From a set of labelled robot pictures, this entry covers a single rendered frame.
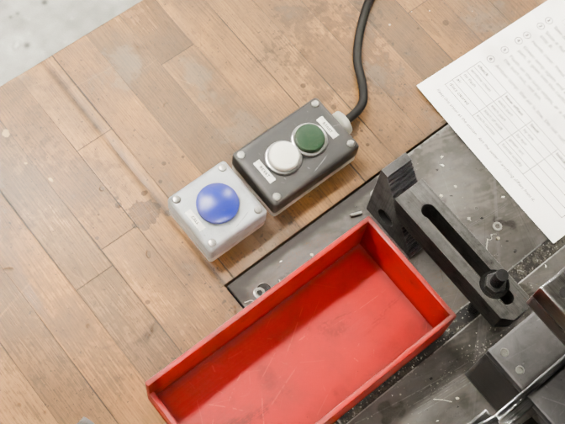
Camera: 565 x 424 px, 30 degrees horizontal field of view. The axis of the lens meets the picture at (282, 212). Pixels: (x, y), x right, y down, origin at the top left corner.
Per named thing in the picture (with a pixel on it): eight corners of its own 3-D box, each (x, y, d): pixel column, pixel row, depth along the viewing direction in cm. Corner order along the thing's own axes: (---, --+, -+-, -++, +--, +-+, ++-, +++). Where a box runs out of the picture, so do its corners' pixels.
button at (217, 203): (187, 205, 99) (187, 197, 97) (220, 182, 100) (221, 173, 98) (213, 237, 98) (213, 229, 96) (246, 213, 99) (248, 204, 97)
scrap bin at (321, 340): (146, 398, 94) (144, 382, 88) (359, 238, 101) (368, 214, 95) (229, 506, 91) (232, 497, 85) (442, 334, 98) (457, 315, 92)
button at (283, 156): (261, 161, 101) (262, 151, 99) (284, 145, 102) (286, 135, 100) (280, 182, 101) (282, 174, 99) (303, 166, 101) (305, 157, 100)
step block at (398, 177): (366, 208, 102) (381, 169, 94) (388, 191, 103) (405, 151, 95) (409, 258, 101) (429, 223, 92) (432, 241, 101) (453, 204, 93)
